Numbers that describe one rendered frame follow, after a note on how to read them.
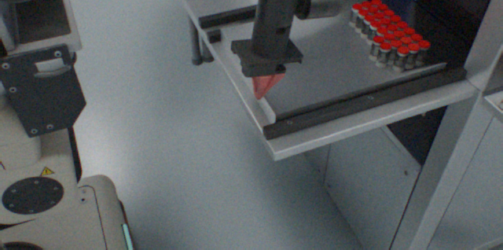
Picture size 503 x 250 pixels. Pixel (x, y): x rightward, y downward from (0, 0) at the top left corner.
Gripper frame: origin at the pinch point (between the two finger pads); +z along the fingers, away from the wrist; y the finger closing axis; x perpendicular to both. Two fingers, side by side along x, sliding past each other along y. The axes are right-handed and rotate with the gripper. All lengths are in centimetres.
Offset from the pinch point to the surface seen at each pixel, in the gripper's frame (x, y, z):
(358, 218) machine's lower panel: 9, 50, 66
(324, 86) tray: 0.2, 13.6, 0.9
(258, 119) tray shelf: -2.6, -0.5, 3.6
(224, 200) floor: 43, 21, 89
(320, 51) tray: 9.8, 17.9, 0.0
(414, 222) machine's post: -10, 46, 41
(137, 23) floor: 167, 18, 88
